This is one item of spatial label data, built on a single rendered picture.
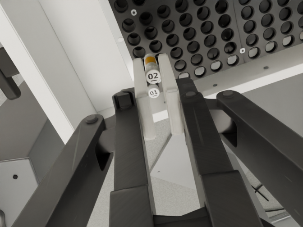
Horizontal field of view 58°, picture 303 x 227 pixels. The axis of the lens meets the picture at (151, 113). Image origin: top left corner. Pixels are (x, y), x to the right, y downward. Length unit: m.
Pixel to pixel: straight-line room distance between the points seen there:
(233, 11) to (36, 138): 0.62
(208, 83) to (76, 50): 0.17
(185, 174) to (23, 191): 1.08
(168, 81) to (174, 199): 1.57
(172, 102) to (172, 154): 1.30
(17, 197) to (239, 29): 0.49
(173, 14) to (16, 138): 0.62
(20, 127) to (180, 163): 0.89
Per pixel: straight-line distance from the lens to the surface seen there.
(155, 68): 0.21
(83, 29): 0.35
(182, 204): 1.76
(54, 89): 0.29
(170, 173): 1.53
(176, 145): 1.42
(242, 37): 0.30
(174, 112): 0.15
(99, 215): 1.79
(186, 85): 0.17
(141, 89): 0.16
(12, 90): 0.31
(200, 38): 0.29
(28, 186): 0.58
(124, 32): 0.28
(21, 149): 0.76
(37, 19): 0.33
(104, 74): 0.36
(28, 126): 0.86
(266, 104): 0.75
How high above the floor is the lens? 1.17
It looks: 61 degrees down
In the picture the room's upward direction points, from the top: 172 degrees clockwise
